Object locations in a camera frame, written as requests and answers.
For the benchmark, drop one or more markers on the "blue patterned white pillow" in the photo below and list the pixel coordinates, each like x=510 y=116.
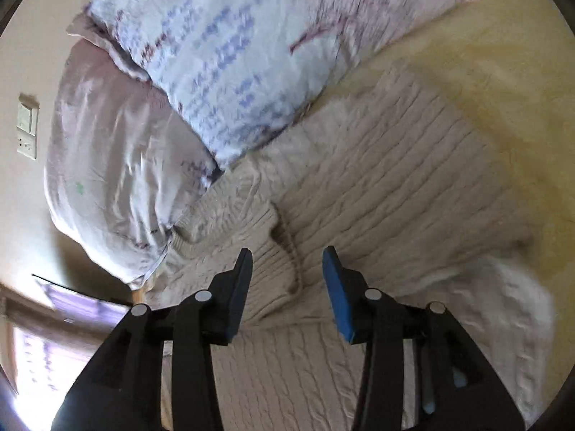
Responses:
x=251 y=40

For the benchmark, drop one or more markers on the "white wall socket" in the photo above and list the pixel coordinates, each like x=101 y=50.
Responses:
x=27 y=131

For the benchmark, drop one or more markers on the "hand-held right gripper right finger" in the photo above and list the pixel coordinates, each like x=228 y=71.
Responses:
x=338 y=298

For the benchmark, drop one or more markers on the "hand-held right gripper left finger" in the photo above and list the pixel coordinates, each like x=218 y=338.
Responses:
x=238 y=298

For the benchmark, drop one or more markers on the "cream bed sheet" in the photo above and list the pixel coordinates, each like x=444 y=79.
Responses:
x=503 y=63

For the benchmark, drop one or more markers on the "pale pink pillow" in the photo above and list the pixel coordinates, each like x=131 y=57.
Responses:
x=117 y=161

